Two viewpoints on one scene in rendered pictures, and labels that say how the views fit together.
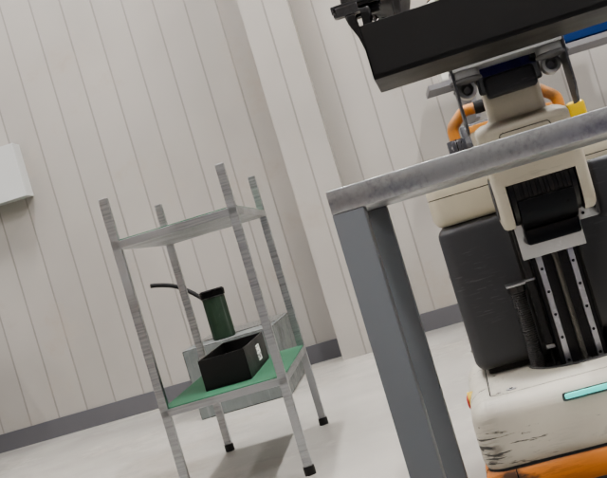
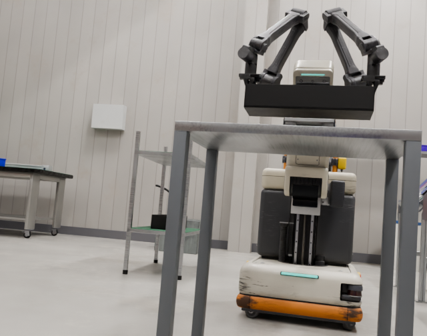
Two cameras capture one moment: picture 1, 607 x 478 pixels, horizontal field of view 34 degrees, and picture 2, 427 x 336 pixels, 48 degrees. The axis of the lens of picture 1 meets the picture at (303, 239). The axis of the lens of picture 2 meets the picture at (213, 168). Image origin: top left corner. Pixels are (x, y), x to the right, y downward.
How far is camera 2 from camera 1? 0.40 m
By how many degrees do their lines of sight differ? 6
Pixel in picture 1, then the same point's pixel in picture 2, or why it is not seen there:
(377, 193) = (193, 127)
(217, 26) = (229, 87)
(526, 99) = not seen: hidden behind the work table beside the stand
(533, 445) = (260, 288)
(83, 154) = (152, 121)
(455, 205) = (272, 181)
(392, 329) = (179, 181)
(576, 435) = (279, 291)
